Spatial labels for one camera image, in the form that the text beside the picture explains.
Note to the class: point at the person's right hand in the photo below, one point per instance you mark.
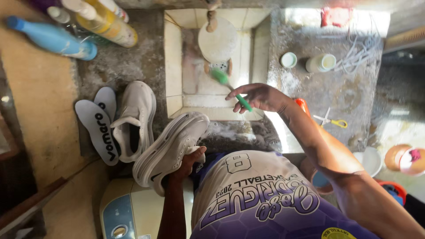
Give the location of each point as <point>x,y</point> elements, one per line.
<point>265,98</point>

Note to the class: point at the person's left hand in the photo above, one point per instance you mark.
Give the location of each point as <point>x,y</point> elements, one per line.
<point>186,166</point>

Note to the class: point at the person's right fingers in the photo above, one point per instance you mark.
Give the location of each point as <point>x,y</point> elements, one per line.
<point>239,96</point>

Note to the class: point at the white sneaker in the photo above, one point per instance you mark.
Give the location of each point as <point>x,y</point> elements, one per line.
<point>166,149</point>
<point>136,116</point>

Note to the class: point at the sink drain strainer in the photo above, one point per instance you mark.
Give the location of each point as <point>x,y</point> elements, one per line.
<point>220,65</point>

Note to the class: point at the tiled sink basin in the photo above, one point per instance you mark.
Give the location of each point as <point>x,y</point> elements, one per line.
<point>186,79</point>

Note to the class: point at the white round basin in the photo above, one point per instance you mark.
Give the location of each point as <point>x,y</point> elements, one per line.
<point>217,41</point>

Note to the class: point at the white jar lid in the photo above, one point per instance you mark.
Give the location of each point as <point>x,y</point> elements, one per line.
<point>288,60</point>

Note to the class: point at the faucet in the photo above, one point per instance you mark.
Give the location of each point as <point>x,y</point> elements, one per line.
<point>211,16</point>

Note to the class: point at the white plastic jar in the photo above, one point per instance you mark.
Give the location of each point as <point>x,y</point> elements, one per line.
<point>318,63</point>

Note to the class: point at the white and purple jersey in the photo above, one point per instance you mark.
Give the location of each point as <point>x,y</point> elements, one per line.
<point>259,199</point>

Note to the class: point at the brown bowl with blue cup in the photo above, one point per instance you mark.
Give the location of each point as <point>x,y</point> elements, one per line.
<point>320,181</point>

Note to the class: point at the red cloth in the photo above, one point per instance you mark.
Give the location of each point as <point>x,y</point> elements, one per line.
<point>336,16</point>

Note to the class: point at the grey shoe insole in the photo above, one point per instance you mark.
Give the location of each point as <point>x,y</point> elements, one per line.
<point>98,132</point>
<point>107,98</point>

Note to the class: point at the white bowl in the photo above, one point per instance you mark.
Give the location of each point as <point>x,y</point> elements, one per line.
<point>371,161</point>

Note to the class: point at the yellow liquid bottle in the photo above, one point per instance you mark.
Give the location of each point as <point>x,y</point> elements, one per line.
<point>106,25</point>

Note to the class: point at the cream and blue washing machine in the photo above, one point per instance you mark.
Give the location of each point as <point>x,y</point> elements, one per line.
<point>132,209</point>

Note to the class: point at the orange bowl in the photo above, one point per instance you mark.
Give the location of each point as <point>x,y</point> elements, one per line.
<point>393,157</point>

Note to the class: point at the red bucket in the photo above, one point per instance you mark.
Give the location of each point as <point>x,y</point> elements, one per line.
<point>395,192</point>

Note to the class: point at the blue plastic bottle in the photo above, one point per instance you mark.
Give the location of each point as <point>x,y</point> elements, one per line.
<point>53,38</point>

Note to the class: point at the clear bottle with white cap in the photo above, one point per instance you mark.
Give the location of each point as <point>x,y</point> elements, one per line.
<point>59,15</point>

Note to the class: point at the purple container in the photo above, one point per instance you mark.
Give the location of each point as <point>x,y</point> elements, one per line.
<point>45,4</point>

